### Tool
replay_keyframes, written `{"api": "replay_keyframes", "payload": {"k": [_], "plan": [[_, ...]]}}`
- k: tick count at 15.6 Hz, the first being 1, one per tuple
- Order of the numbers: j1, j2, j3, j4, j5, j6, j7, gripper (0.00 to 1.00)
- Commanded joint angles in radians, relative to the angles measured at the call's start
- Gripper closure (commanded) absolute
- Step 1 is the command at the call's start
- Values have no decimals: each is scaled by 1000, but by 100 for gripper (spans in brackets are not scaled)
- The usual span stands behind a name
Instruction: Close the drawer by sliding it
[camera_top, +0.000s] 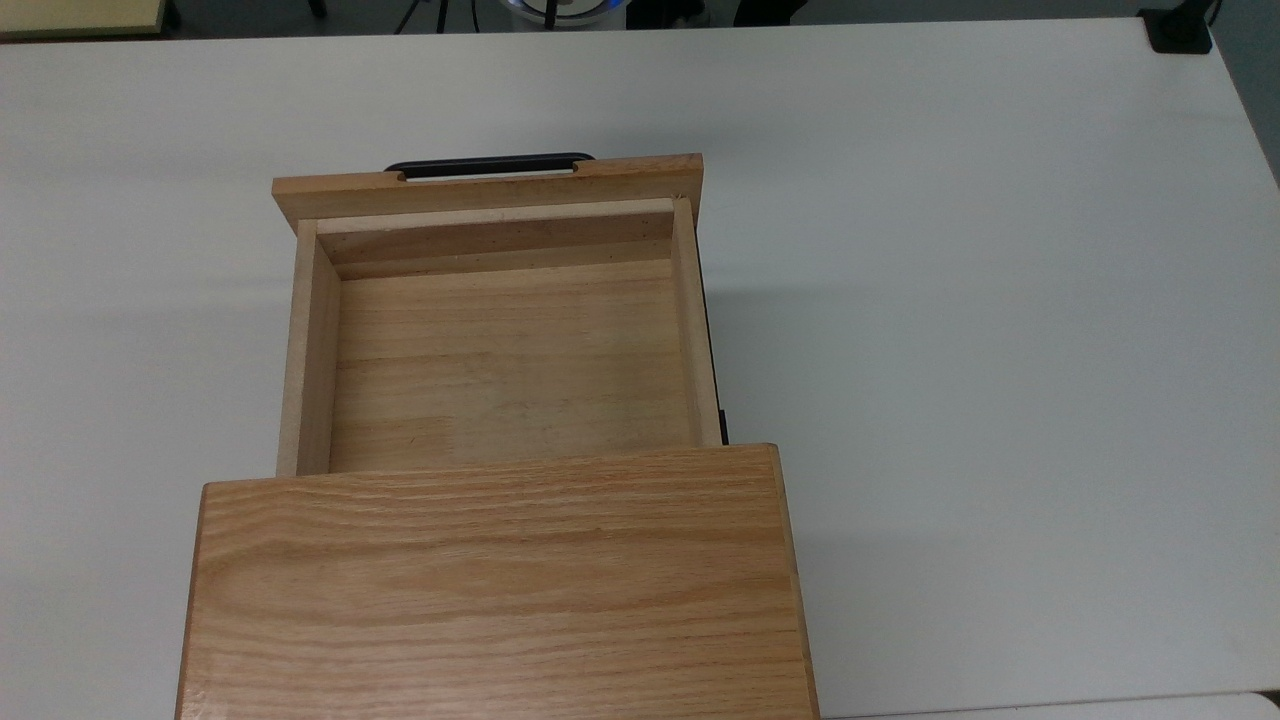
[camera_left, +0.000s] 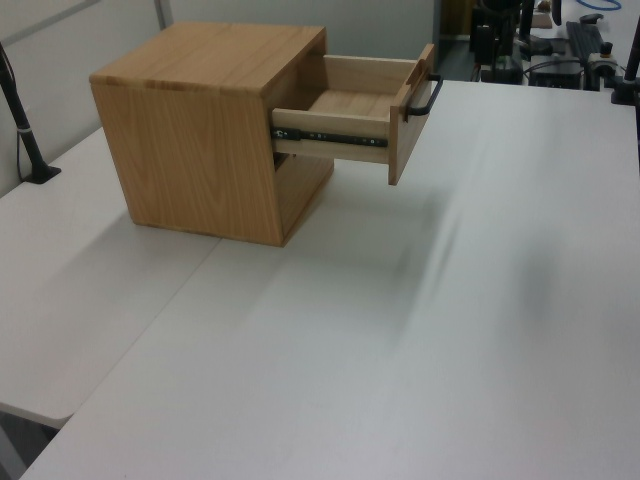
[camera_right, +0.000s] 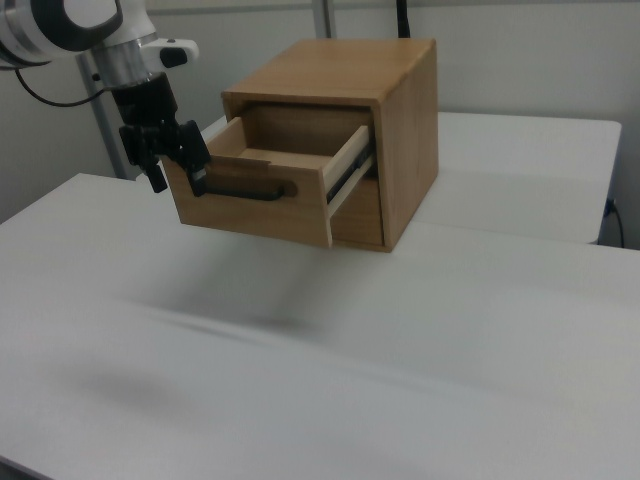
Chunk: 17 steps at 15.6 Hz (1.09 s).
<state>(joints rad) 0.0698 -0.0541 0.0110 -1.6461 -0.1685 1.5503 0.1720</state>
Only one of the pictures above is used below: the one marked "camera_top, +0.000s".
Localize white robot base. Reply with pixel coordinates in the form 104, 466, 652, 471
496, 0, 631, 32

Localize wooden drawer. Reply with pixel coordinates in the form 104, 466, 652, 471
272, 153, 723, 477

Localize wooden cabinet box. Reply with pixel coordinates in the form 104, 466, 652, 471
174, 443, 822, 720

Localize black tripod legs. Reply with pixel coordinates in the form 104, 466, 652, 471
394, 0, 457, 35

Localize yellow wooden table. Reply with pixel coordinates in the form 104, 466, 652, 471
0, 0, 169, 41

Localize black drawer handle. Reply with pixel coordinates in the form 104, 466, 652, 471
384, 152, 597, 182

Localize black table clamp mount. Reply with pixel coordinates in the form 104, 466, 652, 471
1138, 0, 1223, 55

